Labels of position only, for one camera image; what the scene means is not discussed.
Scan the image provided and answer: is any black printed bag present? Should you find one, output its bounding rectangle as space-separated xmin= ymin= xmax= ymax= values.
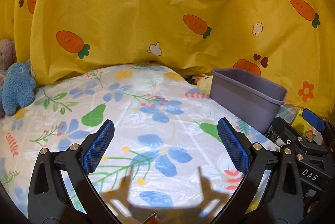
xmin=264 ymin=118 xmax=285 ymax=147

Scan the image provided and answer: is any yellow green box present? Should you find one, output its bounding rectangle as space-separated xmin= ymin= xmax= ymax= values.
xmin=291 ymin=107 xmax=323 ymax=145

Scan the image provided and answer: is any grey plastic bin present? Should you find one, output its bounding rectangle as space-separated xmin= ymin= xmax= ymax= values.
xmin=210 ymin=68 xmax=287 ymax=134

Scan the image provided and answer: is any yellow plush toy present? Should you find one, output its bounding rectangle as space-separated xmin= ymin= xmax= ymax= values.
xmin=196 ymin=76 xmax=213 ymax=97

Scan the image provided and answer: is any blue plush monster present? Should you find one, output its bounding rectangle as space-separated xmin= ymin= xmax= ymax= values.
xmin=1 ymin=60 xmax=36 ymax=116

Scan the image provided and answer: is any yellow carrot print curtain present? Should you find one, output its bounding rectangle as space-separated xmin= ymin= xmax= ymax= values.
xmin=1 ymin=0 xmax=334 ymax=116

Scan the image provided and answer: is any floral white bed sheet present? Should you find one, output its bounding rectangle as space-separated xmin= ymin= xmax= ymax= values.
xmin=1 ymin=65 xmax=277 ymax=223

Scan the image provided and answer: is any purple teddy bear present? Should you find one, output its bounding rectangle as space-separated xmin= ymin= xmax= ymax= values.
xmin=0 ymin=38 xmax=18 ymax=119

